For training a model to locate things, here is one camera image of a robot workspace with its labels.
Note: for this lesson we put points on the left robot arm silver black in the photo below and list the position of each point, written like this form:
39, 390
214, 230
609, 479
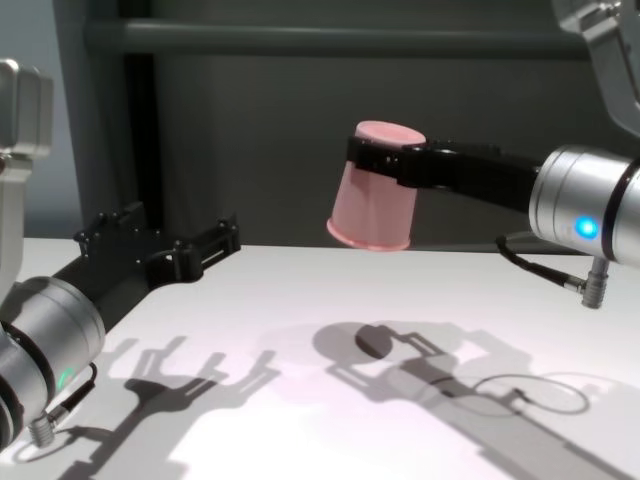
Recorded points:
50, 340

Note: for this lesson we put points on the pink plastic cup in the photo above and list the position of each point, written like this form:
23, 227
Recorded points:
370, 215

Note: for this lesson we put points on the left wrist silver camera mount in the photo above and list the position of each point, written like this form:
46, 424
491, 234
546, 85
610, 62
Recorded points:
20, 110

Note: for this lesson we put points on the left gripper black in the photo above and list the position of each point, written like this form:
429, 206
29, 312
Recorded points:
130, 260

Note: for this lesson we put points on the wrist silver camera mount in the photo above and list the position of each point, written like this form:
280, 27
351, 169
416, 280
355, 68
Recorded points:
615, 60
20, 110

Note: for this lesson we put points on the right wrist silver camera mount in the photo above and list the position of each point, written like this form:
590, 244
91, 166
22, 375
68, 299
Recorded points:
615, 60

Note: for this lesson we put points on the thick grey railing bar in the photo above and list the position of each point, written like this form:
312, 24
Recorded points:
300, 37

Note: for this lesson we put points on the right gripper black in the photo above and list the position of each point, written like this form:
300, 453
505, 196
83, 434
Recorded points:
475, 172

